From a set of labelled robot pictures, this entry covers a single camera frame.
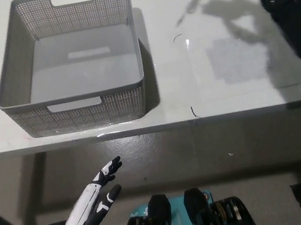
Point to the grey perforated plastic basket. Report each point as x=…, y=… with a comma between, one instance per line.
x=15, y=83

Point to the small white floor scrap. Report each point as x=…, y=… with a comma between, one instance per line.
x=230, y=154

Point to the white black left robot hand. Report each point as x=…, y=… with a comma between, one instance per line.
x=85, y=208

